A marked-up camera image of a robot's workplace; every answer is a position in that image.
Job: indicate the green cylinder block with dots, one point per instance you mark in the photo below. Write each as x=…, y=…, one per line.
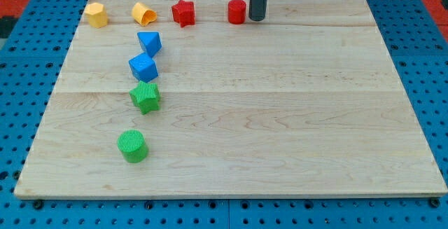
x=132, y=145

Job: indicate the red cylinder block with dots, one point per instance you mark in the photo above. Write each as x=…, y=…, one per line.
x=236, y=11

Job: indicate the blue cube block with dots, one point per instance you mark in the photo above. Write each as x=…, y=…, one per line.
x=143, y=68

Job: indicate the green star block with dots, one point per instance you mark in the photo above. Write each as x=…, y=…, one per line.
x=146, y=97

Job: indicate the red star block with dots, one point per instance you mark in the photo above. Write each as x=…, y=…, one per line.
x=184, y=13

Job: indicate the yellow hexagon block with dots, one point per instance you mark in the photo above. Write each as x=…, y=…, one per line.
x=96, y=15

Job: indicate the wooden board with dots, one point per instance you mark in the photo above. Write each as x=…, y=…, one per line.
x=305, y=104

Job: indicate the blue triangle block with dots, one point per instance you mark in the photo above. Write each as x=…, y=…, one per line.
x=150, y=42

